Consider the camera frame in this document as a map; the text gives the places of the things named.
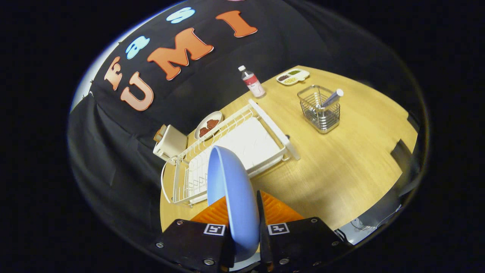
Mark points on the red meat piece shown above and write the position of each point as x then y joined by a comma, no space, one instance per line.
204,132
212,123

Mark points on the brown toast slice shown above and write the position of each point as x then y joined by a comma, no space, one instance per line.
158,135
163,130

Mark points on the white toaster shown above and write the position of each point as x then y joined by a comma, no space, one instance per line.
172,144

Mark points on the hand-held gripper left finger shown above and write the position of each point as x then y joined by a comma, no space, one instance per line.
193,242

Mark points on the black table clamp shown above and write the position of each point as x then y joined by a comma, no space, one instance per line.
401,151
413,121

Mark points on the clear bottle with red label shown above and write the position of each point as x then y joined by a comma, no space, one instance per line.
253,82

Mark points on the black backdrop cloth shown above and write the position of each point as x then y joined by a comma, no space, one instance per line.
113,151

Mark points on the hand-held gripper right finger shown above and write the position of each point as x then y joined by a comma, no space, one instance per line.
299,242

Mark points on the white divided condiment dish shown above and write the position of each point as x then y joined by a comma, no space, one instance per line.
301,77

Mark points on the grey spoon with white end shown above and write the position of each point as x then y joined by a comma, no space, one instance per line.
333,98

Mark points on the blue plate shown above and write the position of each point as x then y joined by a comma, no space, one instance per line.
235,197

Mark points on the beige round plate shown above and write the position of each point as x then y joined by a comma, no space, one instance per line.
206,118

